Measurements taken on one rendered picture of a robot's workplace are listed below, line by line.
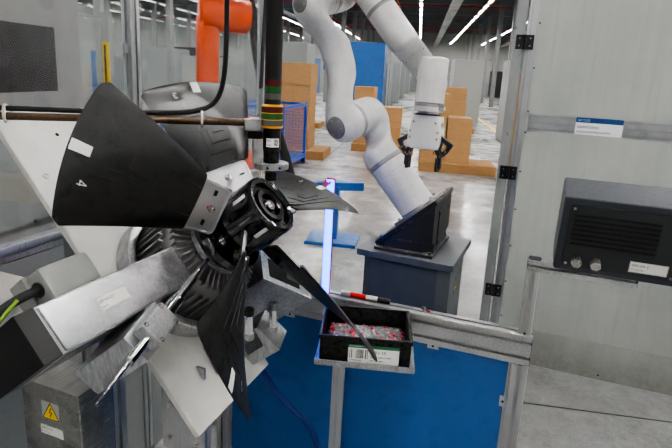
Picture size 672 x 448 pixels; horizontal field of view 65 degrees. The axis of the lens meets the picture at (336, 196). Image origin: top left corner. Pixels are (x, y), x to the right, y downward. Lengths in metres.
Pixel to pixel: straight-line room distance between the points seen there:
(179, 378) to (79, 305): 0.28
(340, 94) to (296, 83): 7.37
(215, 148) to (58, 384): 0.56
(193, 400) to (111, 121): 0.51
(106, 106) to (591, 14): 2.28
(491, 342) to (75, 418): 0.95
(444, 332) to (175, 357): 0.70
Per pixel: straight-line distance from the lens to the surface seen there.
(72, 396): 1.19
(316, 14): 1.67
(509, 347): 1.44
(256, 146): 1.05
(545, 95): 2.73
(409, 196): 1.68
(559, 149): 2.75
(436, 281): 1.64
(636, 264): 1.34
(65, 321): 0.83
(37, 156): 1.13
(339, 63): 1.70
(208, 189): 0.95
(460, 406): 1.56
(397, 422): 1.63
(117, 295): 0.89
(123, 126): 0.87
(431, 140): 1.55
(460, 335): 1.44
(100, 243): 1.08
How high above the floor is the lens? 1.47
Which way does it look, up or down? 13 degrees down
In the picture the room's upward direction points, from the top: 3 degrees clockwise
